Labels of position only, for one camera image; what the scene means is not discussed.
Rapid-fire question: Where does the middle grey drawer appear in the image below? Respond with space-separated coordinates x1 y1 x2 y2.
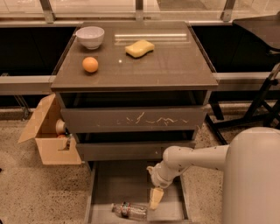
76 141 195 161

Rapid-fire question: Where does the clear plastic water bottle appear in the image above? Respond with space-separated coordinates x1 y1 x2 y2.
111 202 148 221

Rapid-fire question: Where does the top grey drawer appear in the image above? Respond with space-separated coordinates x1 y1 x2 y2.
61 107 206 133

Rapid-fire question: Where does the open cardboard box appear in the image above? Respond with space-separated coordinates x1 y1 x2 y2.
18 94 81 165

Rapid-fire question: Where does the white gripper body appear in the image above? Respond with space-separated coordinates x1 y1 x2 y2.
150 162 178 189

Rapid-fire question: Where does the bottom grey open drawer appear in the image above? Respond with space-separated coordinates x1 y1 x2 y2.
83 160 190 224

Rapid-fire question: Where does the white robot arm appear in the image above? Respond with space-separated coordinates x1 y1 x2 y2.
147 127 280 224

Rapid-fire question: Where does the orange fruit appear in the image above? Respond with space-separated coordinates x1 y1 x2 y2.
82 57 98 73

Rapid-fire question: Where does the grey drawer cabinet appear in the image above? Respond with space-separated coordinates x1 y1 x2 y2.
51 20 219 224

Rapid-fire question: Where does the white round object in box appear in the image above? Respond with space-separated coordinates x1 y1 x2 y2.
55 119 66 135

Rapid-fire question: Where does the yellow sponge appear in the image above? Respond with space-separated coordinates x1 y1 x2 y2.
125 40 155 58

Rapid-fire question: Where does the white ceramic bowl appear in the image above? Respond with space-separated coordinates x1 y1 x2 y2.
75 26 105 50

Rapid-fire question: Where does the black side table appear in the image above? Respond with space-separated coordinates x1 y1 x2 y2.
206 13 280 144

